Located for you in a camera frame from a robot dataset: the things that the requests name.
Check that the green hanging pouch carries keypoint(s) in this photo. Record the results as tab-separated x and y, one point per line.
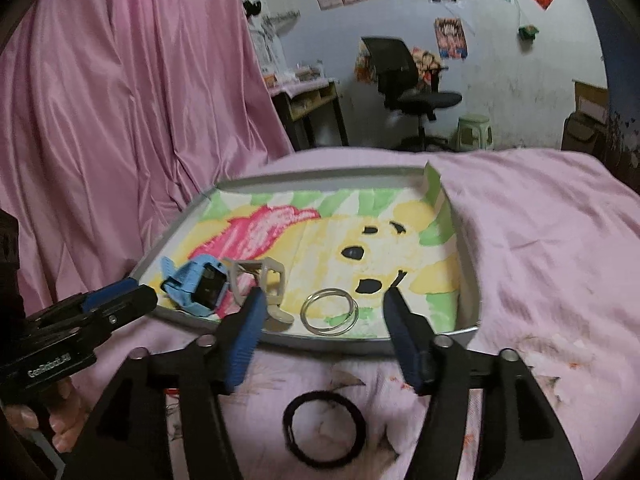
528	32

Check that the bear print tray liner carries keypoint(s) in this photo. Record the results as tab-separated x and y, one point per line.
325	240

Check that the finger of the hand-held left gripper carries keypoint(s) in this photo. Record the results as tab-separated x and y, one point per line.
135	302
107	295

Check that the green plastic stool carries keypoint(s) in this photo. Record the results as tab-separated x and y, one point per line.
475	132

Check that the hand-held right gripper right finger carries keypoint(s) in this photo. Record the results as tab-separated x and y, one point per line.
400	330

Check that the blue dotted curtain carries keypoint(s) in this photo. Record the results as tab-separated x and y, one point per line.
615	60

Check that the cluttered wooden desk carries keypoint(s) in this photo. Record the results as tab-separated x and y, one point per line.
320	95

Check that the colourful poster behind chair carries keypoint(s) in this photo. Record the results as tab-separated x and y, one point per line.
425	62

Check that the black office chair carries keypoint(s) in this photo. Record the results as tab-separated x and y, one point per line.
420	100

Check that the cartoon wall poster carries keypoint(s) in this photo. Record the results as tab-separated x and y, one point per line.
451	39

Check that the black wall object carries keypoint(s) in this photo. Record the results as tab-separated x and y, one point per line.
252	6

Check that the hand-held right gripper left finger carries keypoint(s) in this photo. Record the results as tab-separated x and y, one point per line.
247	340

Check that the silver bangle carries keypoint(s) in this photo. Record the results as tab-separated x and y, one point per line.
304	312
356	311

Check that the blue smartwatch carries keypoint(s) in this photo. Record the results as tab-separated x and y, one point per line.
187	280

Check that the grey cardboard tray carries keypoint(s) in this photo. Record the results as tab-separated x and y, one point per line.
325	182

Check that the person's left hand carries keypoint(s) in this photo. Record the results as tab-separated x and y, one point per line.
65	435

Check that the pink satin curtain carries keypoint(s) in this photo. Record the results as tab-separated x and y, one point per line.
125	110

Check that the dark bag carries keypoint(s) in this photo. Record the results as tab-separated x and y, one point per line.
582	135

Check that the pink bedsheet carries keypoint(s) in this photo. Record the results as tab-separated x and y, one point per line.
525	235

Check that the brown cardboard box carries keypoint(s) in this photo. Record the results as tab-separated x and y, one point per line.
590	100

